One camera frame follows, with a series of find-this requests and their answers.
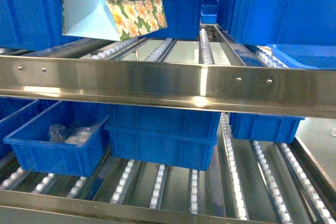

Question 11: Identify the flower gift bag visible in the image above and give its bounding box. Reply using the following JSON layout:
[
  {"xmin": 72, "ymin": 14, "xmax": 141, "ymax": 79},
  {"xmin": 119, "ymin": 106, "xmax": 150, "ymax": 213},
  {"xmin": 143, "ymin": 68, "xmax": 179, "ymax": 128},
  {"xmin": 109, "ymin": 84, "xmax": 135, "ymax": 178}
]
[{"xmin": 62, "ymin": 0, "xmax": 167, "ymax": 41}]

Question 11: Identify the white roller conveyor track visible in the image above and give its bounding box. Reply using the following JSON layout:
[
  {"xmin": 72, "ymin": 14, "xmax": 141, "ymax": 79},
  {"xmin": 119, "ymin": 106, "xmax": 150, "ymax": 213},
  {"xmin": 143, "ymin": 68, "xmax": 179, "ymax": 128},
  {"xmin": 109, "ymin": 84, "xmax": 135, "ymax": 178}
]
[{"xmin": 199, "ymin": 28, "xmax": 214, "ymax": 65}]

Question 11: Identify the stacked blue bins centre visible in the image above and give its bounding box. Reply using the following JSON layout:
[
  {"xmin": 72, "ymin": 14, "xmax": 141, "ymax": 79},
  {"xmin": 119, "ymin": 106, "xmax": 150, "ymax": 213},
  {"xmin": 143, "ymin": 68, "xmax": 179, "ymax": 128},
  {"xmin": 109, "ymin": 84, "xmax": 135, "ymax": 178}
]
[{"xmin": 105, "ymin": 104, "xmax": 220, "ymax": 170}]

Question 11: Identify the blue bin with plastic bags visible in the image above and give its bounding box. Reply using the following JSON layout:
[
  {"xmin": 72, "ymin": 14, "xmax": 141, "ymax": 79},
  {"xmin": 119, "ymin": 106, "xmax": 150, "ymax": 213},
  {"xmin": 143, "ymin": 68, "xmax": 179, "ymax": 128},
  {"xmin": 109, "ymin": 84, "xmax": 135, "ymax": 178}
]
[{"xmin": 4, "ymin": 101, "xmax": 109, "ymax": 177}]

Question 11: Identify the blue bin right shelf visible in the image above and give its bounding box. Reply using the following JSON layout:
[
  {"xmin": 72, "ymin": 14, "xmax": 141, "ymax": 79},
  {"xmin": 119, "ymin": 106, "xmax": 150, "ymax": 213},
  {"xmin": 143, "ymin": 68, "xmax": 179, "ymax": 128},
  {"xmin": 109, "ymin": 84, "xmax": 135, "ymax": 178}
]
[{"xmin": 229, "ymin": 113, "xmax": 305, "ymax": 143}]

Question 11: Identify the large blue bin right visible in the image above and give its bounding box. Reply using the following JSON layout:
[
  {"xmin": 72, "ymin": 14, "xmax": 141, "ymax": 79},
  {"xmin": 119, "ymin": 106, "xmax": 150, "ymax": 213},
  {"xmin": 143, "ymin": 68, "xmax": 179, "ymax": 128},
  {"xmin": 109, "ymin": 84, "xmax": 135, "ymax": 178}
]
[{"xmin": 217, "ymin": 0, "xmax": 335, "ymax": 46}]

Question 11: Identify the large blue bin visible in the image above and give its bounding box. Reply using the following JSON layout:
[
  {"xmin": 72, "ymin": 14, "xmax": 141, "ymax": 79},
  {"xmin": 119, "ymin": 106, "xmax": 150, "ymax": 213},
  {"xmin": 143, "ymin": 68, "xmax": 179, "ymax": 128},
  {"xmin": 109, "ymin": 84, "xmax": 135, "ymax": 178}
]
[
  {"xmin": 1, "ymin": 0, "xmax": 80, "ymax": 51},
  {"xmin": 217, "ymin": 0, "xmax": 335, "ymax": 46}
]

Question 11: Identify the blue plastic tray lid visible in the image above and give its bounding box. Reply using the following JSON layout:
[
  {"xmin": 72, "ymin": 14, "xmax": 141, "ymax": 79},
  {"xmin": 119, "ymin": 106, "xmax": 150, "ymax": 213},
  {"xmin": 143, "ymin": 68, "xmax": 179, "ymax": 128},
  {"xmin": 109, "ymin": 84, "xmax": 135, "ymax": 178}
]
[{"xmin": 267, "ymin": 44, "xmax": 335, "ymax": 70}]

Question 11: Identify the steel rack front beam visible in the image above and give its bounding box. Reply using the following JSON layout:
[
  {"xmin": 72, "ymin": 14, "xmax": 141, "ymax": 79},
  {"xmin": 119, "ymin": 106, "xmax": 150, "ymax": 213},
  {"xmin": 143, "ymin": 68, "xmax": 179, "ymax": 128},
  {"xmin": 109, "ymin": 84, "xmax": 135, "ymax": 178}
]
[{"xmin": 1, "ymin": 56, "xmax": 335, "ymax": 119}]

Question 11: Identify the large blue bin left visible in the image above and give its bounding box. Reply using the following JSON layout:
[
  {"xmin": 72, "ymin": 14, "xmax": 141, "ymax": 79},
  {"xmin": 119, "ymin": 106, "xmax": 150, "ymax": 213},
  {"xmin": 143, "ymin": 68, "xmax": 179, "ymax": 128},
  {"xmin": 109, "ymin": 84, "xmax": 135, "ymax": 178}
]
[{"xmin": 1, "ymin": 0, "xmax": 80, "ymax": 51}]

